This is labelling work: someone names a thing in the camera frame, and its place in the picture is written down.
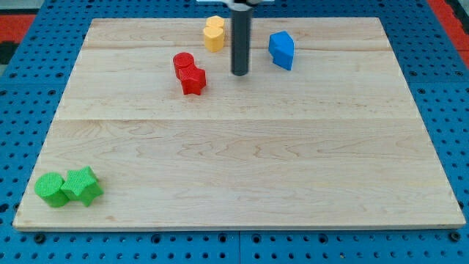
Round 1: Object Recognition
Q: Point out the blue cube block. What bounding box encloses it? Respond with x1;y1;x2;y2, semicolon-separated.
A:
268;31;295;56

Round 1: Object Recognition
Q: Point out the red star block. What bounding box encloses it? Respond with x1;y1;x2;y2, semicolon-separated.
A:
178;67;207;95

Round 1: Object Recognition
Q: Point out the red cylinder block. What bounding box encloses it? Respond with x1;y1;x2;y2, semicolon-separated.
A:
173;52;195;79

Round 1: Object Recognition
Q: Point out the light wooden board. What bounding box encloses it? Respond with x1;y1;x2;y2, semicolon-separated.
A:
13;18;465;232

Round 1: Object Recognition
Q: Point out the yellow hexagon block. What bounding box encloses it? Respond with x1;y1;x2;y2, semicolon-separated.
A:
205;15;225;29

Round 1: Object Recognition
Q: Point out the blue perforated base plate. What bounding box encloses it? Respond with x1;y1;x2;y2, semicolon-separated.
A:
1;0;468;263

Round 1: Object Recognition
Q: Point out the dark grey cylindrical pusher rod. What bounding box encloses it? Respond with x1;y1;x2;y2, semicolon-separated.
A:
228;4;253;76

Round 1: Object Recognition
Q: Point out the yellow heart block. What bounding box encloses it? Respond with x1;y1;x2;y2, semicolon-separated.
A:
203;26;224;53

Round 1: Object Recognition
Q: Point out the green star block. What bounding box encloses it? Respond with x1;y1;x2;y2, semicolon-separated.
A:
61;166;104;207

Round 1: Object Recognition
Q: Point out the green cylinder block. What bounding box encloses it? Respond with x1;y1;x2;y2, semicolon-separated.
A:
34;172;70;208

